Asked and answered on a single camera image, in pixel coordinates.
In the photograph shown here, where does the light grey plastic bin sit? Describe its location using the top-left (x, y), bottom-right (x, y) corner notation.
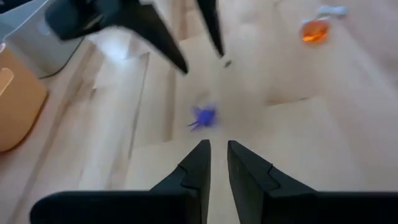
top-left (0, 0), bottom-right (86, 78)

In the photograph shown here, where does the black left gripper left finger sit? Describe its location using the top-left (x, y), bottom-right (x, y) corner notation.
top-left (29, 139), bottom-right (211, 224)

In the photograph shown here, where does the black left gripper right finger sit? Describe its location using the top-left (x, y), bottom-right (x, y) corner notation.
top-left (227, 140), bottom-right (398, 224)

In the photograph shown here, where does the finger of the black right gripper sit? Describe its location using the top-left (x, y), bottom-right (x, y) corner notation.
top-left (195, 0), bottom-right (225, 58)
top-left (45, 0), bottom-right (189, 75)

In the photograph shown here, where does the purple plastic spider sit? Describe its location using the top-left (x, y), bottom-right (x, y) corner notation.
top-left (186, 104), bottom-right (220, 131)

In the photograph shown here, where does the orange plastic bin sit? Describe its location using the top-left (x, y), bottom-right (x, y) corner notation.
top-left (0, 43), bottom-right (49, 153)

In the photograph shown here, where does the orange translucent plastic pumpkin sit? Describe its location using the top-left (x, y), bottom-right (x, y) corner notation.
top-left (300, 19), bottom-right (330, 44)

